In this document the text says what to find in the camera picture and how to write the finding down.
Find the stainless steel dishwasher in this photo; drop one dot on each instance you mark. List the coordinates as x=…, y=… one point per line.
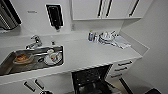
x=91, y=83

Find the blue dish soap bottle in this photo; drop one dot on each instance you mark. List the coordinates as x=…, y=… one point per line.
x=90, y=36

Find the small clear bottle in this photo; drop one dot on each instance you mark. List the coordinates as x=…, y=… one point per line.
x=95, y=37

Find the white cup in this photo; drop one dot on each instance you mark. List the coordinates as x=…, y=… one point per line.
x=112, y=34
x=104, y=34

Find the small chrome sink fixture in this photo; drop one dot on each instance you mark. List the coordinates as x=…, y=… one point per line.
x=52, y=43

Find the white plate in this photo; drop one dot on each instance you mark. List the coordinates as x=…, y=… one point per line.
x=52, y=60

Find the white base cabinet door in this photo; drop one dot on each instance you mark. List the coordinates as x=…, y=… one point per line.
x=55, y=83
x=16, y=87

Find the chrome sink faucet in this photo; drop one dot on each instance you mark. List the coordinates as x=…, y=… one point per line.
x=34, y=42

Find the orange bowl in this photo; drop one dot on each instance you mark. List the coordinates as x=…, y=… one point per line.
x=22, y=59

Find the stainless steel sink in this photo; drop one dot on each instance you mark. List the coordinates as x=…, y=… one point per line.
x=6, y=68

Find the grey paper towel dispenser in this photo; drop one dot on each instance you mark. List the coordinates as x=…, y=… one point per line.
x=8, y=15

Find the white wall outlet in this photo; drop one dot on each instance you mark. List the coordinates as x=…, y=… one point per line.
x=73, y=27

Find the white wall cabinet door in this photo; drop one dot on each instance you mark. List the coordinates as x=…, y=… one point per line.
x=116, y=8
x=85, y=8
x=141, y=7

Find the black wall soap dispenser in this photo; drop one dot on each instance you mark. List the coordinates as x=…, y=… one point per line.
x=54, y=16

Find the small wall label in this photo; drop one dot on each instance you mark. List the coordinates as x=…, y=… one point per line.
x=32, y=12

